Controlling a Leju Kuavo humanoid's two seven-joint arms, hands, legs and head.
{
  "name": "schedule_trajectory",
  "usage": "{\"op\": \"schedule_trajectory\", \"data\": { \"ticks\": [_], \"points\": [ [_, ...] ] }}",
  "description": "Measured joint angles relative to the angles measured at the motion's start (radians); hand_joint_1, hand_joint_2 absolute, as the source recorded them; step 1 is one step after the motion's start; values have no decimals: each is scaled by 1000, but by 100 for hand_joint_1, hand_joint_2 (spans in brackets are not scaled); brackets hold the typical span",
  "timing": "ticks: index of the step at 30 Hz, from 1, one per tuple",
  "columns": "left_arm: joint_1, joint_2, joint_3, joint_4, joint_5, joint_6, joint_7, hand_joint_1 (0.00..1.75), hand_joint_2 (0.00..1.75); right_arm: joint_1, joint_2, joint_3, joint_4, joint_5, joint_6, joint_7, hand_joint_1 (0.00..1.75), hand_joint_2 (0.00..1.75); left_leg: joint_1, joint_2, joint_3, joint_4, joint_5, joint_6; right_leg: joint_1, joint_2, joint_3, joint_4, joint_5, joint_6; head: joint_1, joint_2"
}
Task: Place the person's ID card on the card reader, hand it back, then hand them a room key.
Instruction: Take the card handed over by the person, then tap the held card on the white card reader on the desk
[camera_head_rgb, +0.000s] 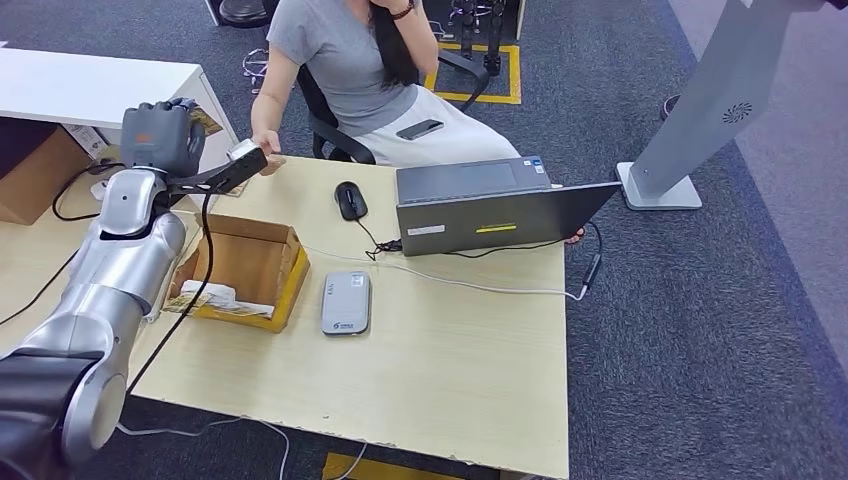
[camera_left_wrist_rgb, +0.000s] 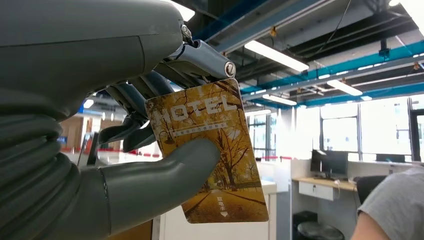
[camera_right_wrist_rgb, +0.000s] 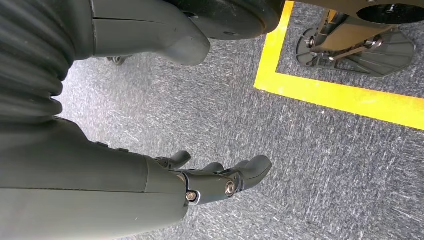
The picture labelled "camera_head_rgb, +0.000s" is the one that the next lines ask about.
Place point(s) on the dark round base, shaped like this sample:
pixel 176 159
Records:
pixel 669 109

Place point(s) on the small white round device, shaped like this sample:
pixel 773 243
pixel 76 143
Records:
pixel 98 190

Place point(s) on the person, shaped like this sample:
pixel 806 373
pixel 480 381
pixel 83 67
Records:
pixel 344 66

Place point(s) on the grey card reader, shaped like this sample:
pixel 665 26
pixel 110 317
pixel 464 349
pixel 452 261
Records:
pixel 346 305

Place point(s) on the black computer mouse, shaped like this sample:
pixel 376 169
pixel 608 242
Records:
pixel 350 200

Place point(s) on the black office chair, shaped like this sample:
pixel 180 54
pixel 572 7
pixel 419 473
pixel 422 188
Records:
pixel 331 132

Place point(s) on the large brown cardboard box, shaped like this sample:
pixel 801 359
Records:
pixel 40 175

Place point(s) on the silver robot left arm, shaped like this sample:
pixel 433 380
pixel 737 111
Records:
pixel 119 265

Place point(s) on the black stand legs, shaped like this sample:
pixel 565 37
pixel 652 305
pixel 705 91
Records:
pixel 493 40

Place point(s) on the person's left forearm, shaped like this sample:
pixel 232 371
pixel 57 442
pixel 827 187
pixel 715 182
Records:
pixel 420 40

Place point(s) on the yellow floor tape square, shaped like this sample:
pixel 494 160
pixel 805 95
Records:
pixel 515 73

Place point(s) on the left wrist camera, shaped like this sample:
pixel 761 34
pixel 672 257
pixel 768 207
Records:
pixel 245 169

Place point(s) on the grey kiosk stand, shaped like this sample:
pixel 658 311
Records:
pixel 715 93

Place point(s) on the grey laptop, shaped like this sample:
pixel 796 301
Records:
pixel 490 222

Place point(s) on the person's right forearm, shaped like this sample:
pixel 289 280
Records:
pixel 265 112

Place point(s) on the black stool chrome base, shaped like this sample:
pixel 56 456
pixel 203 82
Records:
pixel 242 10

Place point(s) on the person's left hand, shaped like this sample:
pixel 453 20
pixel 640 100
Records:
pixel 389 3

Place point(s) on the white labelled small box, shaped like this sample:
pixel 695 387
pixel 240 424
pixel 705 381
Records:
pixel 89 140

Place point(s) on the open cardboard box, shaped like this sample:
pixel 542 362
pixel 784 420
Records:
pixel 252 262

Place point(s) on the white desk shelf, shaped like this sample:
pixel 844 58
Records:
pixel 79 86

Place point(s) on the person's right hand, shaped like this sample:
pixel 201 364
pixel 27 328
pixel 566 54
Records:
pixel 267 141

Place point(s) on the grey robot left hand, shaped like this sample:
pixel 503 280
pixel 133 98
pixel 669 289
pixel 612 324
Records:
pixel 159 136

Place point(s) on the dark smartphone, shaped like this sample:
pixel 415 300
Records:
pixel 419 129

